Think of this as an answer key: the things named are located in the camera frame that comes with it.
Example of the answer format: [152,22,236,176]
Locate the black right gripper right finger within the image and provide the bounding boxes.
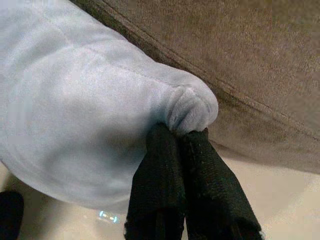
[177,127,264,240]

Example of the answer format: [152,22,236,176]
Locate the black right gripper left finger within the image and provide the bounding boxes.
[124,123,188,240]

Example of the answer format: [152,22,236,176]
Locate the light blue pillow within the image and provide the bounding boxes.
[0,0,220,213]

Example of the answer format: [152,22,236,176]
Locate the brown suede sofa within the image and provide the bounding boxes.
[69,0,320,175]

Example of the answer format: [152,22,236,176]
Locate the black robot foot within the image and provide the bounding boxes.
[0,191,25,240]

